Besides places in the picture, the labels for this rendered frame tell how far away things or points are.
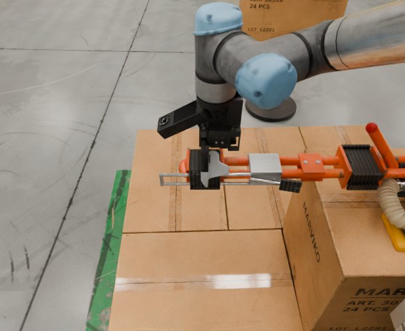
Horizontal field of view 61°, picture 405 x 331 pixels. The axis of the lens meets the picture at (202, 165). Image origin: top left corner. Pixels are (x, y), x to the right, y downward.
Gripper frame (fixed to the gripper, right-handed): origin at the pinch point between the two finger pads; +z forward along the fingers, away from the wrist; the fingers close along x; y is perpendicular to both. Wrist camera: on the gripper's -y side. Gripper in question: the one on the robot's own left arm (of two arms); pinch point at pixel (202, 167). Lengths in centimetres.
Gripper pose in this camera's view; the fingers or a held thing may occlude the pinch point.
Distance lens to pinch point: 78.3
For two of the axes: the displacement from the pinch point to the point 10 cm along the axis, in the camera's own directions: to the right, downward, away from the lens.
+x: 0.0, -7.2, 7.0
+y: 10.0, 0.0, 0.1
